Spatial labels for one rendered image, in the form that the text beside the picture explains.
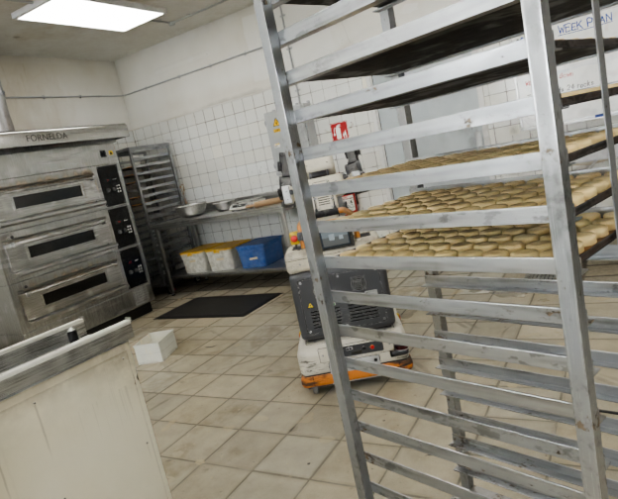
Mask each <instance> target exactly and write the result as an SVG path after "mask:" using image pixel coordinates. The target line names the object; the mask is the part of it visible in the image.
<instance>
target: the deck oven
mask: <svg viewBox="0 0 618 499"><path fill-rule="evenodd" d="M129 136H130V134H129V131H128V127H127V125H126V124H125V123H124V124H109V125H95V126H80V127H66V128H52V129H37V130H24V131H9V132H0V349H4V348H7V347H9V346H12V345H14V344H17V343H19V342H22V341H24V340H27V339H29V338H32V337H34V336H37V335H39V334H42V333H44V332H47V331H49V330H52V329H54V328H57V327H59V326H62V325H64V324H67V323H69V322H72V321H74V320H77V319H79V318H78V317H79V316H84V319H85V321H84V325H85V328H86V332H87V334H86V335H84V336H82V337H85V336H87V335H92V334H94V333H96V332H99V331H101V330H103V329H106V328H108V327H110V326H113V325H115V324H117V323H119V322H122V321H124V320H125V317H131V318H132V321H134V320H136V319H138V318H140V317H142V316H144V315H145V314H147V313H149V312H151V311H152V310H153V308H152V305H151V301H153V300H154V299H155V296H154V292H153V288H152V284H151V281H150V277H149V273H148V269H147V265H146V261H145V257H144V253H143V249H142V245H141V243H140V239H139V236H138V232H137V228H136V224H135V221H134V217H133V213H132V209H131V206H130V204H129V203H130V202H129V198H128V194H127V191H126V187H125V183H124V179H123V175H122V172H121V168H120V164H119V161H118V158H117V154H116V151H115V147H114V143H116V140H119V139H122V138H125V137H129ZM117 162H118V163H117Z"/></svg>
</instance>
